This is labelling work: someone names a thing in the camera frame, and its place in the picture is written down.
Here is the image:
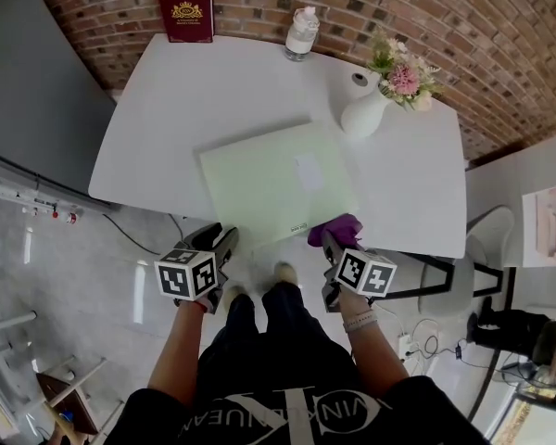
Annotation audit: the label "window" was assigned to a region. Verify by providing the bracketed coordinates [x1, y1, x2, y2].
[486, 380, 556, 445]

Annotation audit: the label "person's left forearm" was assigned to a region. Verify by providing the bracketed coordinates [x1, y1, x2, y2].
[146, 299, 212, 407]

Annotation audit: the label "person's right beige shoe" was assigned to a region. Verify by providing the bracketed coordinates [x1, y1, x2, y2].
[274, 261, 301, 289]

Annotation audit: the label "white wristwatch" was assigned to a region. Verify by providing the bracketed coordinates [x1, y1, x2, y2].
[342, 309, 379, 336]

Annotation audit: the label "white ceramic vase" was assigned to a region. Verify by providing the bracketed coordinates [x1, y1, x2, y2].
[340, 83, 393, 139]

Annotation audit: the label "person's black printed t-shirt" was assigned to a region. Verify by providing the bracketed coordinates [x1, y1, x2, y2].
[120, 373, 492, 445]

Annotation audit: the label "person's dark trousers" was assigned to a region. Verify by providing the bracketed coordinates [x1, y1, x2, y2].
[196, 280, 358, 391]

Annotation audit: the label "pale green mat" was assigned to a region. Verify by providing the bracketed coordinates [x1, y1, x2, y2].
[198, 119, 361, 249]

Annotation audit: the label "purple cloth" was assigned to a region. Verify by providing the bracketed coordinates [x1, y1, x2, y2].
[307, 211, 365, 249]

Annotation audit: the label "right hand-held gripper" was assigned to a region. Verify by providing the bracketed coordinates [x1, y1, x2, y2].
[322, 229, 398, 314]

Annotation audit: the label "grey refrigerator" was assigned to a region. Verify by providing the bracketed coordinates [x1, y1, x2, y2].
[0, 0, 118, 203]

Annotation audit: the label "person's right forearm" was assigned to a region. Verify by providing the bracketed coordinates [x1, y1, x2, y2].
[337, 289, 411, 391]

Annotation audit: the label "white tubular frame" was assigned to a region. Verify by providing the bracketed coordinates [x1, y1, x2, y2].
[0, 311, 38, 337]

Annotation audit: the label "pale pink tray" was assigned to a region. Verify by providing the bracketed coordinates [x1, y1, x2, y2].
[521, 183, 556, 269]

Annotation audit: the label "brown top side table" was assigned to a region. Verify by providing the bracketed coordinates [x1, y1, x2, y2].
[34, 357, 107, 438]

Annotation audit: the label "pink and white flower bouquet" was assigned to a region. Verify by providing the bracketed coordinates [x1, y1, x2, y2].
[366, 28, 444, 113]

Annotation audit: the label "black floor cable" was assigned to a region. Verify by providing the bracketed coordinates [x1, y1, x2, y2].
[102, 210, 186, 255]

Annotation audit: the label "clear plastic bottle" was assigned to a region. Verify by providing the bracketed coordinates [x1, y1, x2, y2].
[284, 6, 320, 62]

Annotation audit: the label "maroon gold-crested book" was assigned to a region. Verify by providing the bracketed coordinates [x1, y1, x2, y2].
[157, 0, 214, 45]

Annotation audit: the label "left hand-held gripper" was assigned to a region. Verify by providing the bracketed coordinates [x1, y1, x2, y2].
[154, 222, 241, 314]

